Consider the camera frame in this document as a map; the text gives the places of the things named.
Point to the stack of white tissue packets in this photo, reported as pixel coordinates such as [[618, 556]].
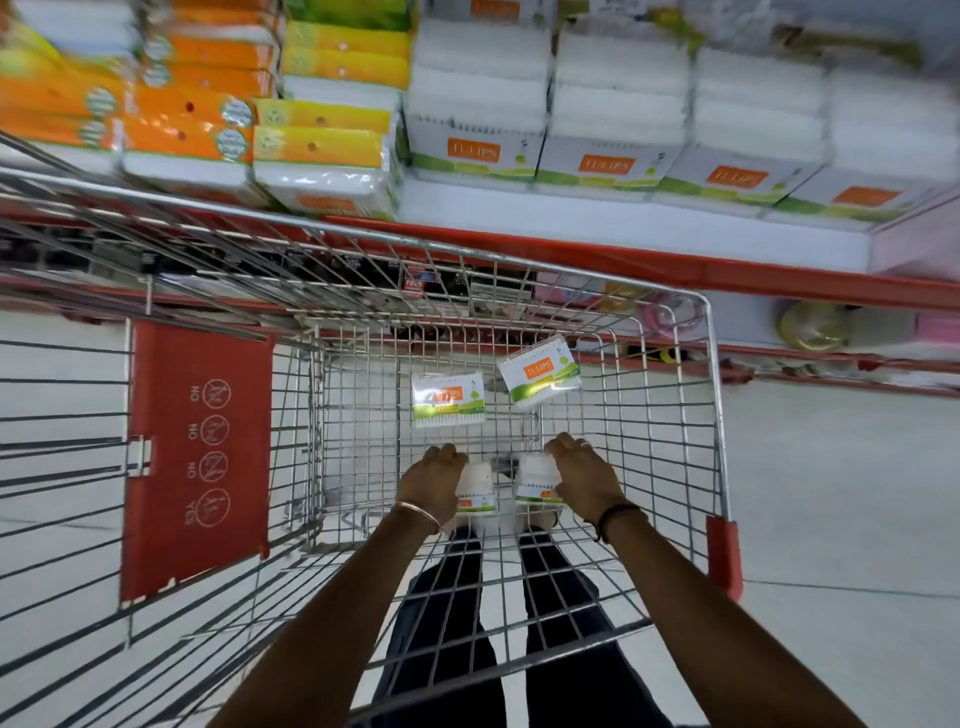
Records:
[[75, 26]]

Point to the thin metal bangle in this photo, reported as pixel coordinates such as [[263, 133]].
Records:
[[420, 513]]

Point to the person's left fingers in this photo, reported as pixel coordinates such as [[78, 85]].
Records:
[[448, 459]]

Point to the person's right fingers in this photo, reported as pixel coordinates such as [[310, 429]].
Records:
[[568, 448]]

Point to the white cotton bud display box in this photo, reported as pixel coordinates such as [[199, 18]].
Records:
[[885, 150], [480, 105], [615, 120], [750, 142]]

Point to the red plastic cart corner bumper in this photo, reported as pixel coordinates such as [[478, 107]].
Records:
[[724, 559]]

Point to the person's left hand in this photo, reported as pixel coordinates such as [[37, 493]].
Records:
[[427, 480]]

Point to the stack of yellow tissue packets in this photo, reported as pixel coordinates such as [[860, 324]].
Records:
[[330, 142]]

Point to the red plastic cart seat flap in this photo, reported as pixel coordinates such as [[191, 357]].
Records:
[[196, 457]]

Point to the person's left forearm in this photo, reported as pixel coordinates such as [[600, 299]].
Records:
[[337, 630]]

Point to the person's right hand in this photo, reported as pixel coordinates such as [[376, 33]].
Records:
[[589, 480]]

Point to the dark trousers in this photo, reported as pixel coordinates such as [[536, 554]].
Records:
[[442, 622]]

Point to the small white cotton bud pack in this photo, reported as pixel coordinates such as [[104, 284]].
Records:
[[537, 480], [448, 400], [538, 371], [477, 489]]

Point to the pink round item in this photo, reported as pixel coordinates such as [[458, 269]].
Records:
[[675, 315]]

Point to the person's right forearm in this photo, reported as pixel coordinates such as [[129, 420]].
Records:
[[712, 622]]

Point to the red metal shelf rack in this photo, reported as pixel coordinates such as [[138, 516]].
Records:
[[787, 276]]

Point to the yellow round container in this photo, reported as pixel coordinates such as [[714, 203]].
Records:
[[812, 327]]

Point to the black thread wristband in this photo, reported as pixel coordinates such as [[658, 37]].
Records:
[[619, 514]]

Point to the stack of orange tissue packets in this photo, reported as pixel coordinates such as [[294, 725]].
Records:
[[180, 97]]

